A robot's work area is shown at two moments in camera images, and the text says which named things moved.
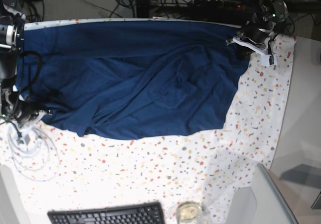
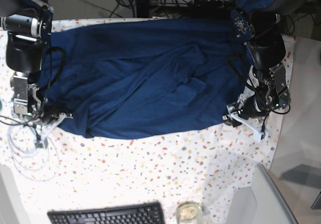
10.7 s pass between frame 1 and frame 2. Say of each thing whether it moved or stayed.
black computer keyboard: stayed
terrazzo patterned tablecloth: stayed
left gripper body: moved
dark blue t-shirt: stayed
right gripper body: moved
